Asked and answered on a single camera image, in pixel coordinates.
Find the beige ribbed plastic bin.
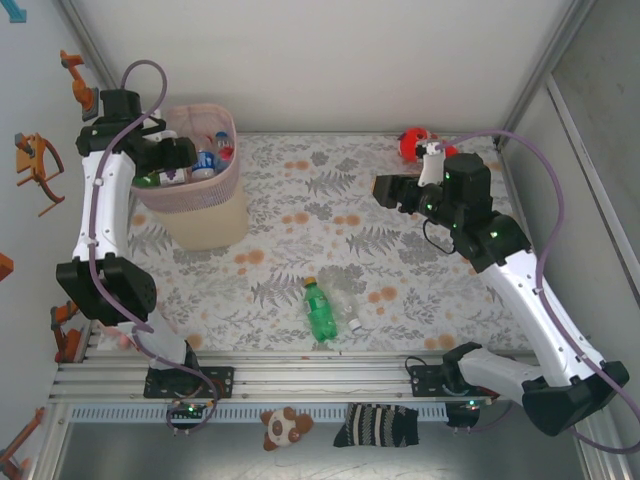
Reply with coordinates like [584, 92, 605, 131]
[130, 101, 249, 251]

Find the orange fish plush toy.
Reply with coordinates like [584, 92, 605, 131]
[397, 127, 464, 162]

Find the crushed clear bottle white cap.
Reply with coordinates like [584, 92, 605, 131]
[322, 279, 364, 334]

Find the green bottle yellow cap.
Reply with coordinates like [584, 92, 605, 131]
[303, 276, 341, 344]

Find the pink plush toy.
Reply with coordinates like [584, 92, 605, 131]
[102, 323, 137, 351]

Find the black white striped sock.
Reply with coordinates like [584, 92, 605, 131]
[333, 402, 420, 449]

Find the brown white panda plush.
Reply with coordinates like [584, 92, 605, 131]
[259, 405, 315, 453]

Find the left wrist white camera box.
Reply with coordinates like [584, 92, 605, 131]
[144, 112, 177, 142]

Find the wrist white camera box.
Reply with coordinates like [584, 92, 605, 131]
[144, 112, 177, 142]
[418, 141, 447, 187]

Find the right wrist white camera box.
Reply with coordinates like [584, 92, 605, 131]
[418, 141, 447, 187]

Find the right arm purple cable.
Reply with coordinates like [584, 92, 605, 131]
[437, 129, 640, 455]

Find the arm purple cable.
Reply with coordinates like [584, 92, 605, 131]
[89, 59, 222, 437]
[437, 129, 640, 455]

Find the aluminium corner post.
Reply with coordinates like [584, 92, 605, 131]
[57, 0, 146, 156]
[494, 0, 599, 151]

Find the orange claw frame wall sticker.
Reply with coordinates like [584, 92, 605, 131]
[13, 132, 67, 217]

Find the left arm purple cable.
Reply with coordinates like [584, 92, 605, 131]
[89, 59, 222, 437]

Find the teal wall sticker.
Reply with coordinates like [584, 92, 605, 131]
[0, 0, 29, 25]

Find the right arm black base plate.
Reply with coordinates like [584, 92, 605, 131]
[409, 364, 501, 399]

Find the aluminium extrusion rail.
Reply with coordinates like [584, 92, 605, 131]
[47, 349, 601, 404]

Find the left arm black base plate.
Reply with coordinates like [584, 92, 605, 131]
[143, 366, 236, 400]

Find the white slotted cable duct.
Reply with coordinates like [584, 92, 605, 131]
[67, 403, 449, 422]

